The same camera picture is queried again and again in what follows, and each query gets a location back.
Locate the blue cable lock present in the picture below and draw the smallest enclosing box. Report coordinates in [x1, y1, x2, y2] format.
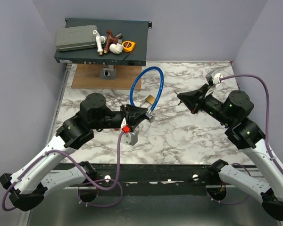
[129, 66, 164, 112]

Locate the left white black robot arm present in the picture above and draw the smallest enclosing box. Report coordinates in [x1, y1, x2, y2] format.
[0, 93, 154, 211]

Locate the white pipe elbow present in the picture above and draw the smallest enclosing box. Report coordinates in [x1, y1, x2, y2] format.
[109, 43, 124, 54]

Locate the small black object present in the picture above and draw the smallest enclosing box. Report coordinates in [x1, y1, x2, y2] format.
[116, 33, 123, 39]

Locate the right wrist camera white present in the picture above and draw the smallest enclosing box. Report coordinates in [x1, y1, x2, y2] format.
[206, 71, 223, 91]

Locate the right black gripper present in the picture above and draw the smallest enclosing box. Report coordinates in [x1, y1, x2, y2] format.
[178, 83, 233, 127]

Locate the brass padlock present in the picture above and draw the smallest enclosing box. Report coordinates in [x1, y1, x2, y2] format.
[140, 95, 155, 109]

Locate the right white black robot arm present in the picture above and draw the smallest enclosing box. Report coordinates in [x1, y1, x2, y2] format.
[177, 84, 283, 221]

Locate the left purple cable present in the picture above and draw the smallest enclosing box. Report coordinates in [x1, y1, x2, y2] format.
[2, 131, 133, 210]

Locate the grey plastic case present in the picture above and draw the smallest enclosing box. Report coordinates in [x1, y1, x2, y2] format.
[55, 25, 97, 52]

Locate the dark rack server unit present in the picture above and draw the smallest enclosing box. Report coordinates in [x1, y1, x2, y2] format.
[54, 18, 151, 66]

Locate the yellow tape measure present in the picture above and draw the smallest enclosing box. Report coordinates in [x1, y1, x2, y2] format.
[122, 41, 136, 53]

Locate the white pipe faucet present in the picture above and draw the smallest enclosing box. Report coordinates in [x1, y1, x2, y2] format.
[93, 30, 107, 56]

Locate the grey metal bracket stand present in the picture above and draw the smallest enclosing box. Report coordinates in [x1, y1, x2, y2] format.
[100, 65, 116, 80]

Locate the brown tap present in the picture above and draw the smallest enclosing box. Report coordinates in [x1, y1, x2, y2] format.
[103, 29, 119, 54]

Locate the wooden board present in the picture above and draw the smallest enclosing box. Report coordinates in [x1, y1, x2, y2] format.
[71, 64, 142, 90]

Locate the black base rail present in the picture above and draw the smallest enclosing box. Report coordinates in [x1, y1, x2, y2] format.
[99, 164, 222, 197]

